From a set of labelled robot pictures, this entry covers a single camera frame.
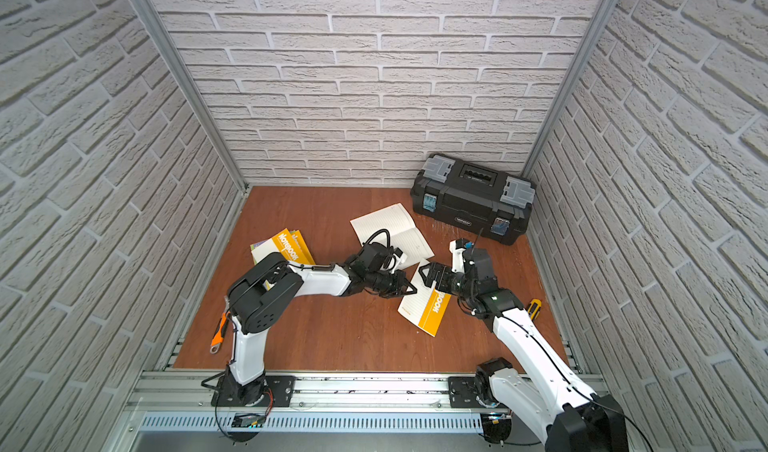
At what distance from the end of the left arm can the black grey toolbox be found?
309mm

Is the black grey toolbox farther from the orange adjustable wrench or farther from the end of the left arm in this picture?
the orange adjustable wrench

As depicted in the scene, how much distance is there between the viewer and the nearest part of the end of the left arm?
0.75 m

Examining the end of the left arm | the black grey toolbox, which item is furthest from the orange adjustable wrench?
the black grey toolbox

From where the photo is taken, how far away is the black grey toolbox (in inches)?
37.0
